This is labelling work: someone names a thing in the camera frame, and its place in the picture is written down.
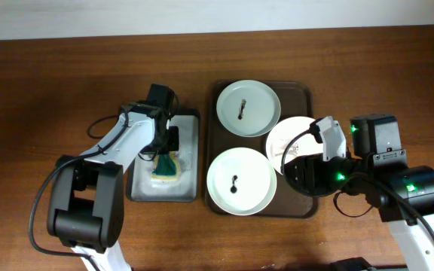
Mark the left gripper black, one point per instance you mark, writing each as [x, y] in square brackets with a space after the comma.
[174, 142]

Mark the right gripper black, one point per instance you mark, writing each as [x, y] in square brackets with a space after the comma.
[310, 167]

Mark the green yellow sponge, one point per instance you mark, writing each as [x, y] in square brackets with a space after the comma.
[166, 167]

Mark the pink white plate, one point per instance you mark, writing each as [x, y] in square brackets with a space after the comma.
[281, 135]

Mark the white plate front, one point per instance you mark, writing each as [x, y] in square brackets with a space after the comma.
[241, 181]

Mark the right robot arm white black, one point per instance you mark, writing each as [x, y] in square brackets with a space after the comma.
[376, 168]

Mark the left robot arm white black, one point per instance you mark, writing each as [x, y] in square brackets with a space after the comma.
[86, 210]

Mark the small black soapy tray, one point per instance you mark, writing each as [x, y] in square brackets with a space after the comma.
[142, 188]

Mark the large brown serving tray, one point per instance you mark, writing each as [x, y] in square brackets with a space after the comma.
[296, 100]

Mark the pale green plate top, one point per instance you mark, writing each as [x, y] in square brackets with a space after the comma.
[248, 108]

